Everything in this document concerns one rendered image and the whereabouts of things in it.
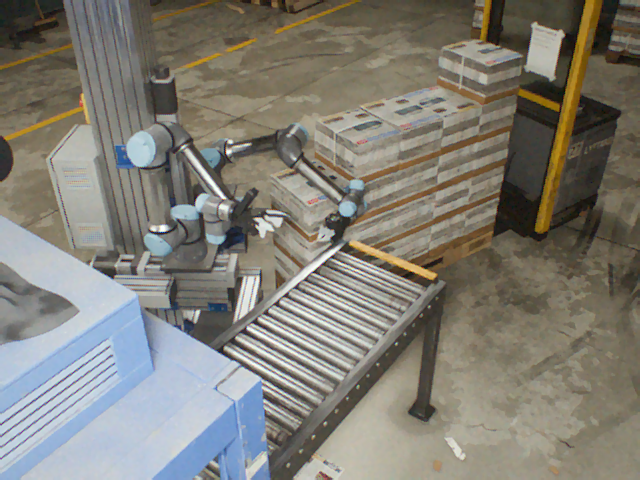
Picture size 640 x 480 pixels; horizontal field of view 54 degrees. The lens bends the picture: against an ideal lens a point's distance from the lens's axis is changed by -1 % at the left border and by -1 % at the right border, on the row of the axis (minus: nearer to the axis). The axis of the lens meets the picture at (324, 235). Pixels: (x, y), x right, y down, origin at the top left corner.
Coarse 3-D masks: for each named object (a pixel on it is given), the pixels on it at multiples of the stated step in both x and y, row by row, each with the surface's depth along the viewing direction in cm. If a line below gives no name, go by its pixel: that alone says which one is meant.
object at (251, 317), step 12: (336, 240) 289; (324, 252) 282; (312, 264) 275; (324, 264) 278; (300, 276) 268; (288, 288) 261; (264, 300) 255; (276, 300) 255; (252, 312) 249; (264, 312) 250; (240, 324) 243; (228, 336) 238; (216, 348) 233
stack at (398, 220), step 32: (448, 160) 356; (288, 192) 322; (320, 192) 319; (384, 192) 337; (416, 192) 353; (448, 192) 369; (320, 224) 320; (384, 224) 349; (416, 224) 366; (448, 224) 385; (416, 256) 381; (448, 256) 401
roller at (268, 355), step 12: (240, 336) 238; (252, 348) 234; (264, 348) 233; (264, 360) 232; (276, 360) 229; (288, 360) 228; (288, 372) 226; (300, 372) 224; (312, 372) 224; (312, 384) 221; (324, 384) 219; (336, 384) 220
